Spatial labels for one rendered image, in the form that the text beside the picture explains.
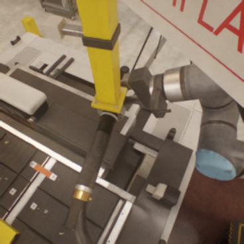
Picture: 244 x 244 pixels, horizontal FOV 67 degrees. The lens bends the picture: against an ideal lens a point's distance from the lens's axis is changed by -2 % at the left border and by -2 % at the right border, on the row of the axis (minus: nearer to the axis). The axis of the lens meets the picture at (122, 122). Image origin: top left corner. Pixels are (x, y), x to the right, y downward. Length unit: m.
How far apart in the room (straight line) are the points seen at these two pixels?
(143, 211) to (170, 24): 0.89
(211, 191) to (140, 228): 1.19
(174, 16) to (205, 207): 1.90
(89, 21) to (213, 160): 0.37
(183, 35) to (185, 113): 1.11
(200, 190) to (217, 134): 1.55
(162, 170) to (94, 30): 0.83
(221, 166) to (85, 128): 0.61
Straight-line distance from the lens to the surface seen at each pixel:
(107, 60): 0.39
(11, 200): 1.01
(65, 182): 0.92
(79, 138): 0.86
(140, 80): 0.49
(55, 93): 1.20
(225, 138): 0.49
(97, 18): 0.34
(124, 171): 1.13
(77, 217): 0.48
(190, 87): 0.47
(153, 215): 1.00
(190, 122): 1.25
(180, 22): 0.18
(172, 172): 1.05
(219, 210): 2.05
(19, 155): 1.05
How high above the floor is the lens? 1.86
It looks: 60 degrees down
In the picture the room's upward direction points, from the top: 2 degrees counter-clockwise
